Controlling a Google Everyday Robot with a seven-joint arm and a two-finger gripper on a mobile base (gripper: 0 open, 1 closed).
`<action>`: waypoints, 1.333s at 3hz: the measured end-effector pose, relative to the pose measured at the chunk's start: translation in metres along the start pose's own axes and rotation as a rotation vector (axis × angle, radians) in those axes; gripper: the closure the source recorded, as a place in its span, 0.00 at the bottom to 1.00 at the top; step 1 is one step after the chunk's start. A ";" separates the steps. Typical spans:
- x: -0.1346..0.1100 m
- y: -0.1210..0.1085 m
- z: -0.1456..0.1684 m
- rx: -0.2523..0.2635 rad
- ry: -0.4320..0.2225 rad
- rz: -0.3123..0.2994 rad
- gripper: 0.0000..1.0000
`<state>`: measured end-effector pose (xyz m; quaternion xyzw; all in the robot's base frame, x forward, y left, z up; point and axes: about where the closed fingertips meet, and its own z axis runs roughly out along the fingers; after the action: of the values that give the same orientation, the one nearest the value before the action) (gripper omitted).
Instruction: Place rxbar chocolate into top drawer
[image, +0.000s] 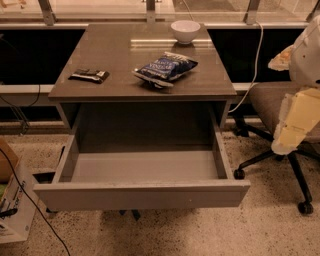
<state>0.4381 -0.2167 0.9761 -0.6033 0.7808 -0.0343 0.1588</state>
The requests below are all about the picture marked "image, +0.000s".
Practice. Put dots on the open grey top drawer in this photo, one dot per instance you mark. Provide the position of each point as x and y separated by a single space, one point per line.
143 157

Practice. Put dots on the brown office chair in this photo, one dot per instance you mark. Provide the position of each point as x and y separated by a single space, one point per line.
266 98

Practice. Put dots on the white ceramic bowl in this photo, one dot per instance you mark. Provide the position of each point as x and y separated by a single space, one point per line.
185 31

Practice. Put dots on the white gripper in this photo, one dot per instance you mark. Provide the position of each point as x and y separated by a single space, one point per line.
307 63

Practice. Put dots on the white cardboard box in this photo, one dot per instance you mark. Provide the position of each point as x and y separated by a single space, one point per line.
16 226

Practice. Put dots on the blue vinegar chip bag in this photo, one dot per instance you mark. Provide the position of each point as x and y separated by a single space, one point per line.
169 67

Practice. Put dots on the black rxbar chocolate bar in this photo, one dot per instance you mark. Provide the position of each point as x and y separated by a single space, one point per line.
94 76

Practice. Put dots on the grey cabinet desk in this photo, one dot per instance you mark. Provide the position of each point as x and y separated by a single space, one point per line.
101 68

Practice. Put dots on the brown cardboard box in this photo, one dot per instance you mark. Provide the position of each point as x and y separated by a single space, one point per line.
8 159

